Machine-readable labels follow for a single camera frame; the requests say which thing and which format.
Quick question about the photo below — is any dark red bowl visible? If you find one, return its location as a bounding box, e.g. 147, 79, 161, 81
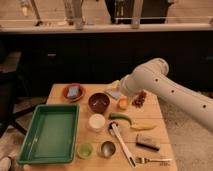
88, 93, 110, 114

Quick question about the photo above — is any yellow banana toy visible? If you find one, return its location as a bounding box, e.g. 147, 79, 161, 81
130, 124, 156, 131

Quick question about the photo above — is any metal cup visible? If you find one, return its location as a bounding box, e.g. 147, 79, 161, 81
101, 141, 116, 158

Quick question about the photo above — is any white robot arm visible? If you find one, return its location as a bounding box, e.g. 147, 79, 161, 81
113, 58, 213, 133

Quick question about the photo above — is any brown wedge block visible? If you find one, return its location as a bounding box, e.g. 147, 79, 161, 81
136, 134, 160, 151

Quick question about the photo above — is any black chair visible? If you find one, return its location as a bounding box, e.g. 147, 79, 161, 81
0, 40, 35, 138

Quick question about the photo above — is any metal fork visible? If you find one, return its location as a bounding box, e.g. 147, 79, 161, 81
135, 157, 172, 164

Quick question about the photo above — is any small green cup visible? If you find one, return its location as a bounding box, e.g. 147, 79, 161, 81
77, 143, 93, 159

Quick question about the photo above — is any white cup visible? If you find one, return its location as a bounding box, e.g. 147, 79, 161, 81
88, 114, 105, 132

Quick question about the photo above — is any green plastic tray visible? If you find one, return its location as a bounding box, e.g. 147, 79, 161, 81
17, 104, 79, 164

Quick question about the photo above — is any orange fruit toy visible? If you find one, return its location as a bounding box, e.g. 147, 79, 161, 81
117, 97, 129, 110

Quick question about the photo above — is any green pepper toy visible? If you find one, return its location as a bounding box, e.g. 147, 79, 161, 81
108, 113, 132, 124

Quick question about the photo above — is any grey folded cloth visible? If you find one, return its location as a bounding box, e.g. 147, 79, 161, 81
106, 90, 121, 100

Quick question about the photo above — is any brown pinecone item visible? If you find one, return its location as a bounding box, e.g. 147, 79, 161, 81
132, 91, 147, 108

